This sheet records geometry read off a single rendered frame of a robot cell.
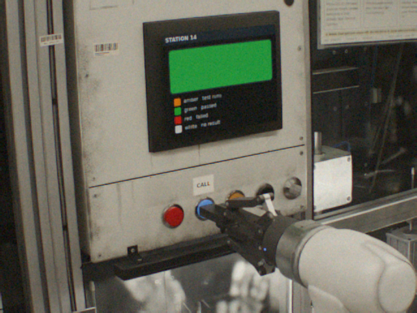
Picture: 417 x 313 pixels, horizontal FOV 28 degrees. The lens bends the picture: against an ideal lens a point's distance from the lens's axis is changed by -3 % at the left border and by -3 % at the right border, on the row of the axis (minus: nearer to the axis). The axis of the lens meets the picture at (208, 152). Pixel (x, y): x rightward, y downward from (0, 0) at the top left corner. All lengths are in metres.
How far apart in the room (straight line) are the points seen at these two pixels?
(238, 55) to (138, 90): 0.17
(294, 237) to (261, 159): 0.31
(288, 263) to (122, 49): 0.40
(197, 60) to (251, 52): 0.10
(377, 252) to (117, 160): 0.45
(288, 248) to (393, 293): 0.18
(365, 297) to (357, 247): 0.07
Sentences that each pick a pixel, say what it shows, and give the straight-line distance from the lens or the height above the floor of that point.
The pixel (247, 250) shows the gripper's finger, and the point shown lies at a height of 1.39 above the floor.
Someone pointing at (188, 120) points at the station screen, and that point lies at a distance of 1.35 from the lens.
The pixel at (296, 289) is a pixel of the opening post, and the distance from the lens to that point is 1.61.
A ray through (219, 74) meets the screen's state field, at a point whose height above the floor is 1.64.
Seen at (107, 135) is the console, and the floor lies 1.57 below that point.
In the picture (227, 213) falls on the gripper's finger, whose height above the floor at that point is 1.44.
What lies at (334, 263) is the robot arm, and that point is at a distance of 1.11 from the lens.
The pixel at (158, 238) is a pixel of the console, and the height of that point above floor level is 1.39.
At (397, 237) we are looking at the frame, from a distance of 2.07.
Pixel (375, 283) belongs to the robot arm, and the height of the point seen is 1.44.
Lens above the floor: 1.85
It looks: 14 degrees down
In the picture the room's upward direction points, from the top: 2 degrees counter-clockwise
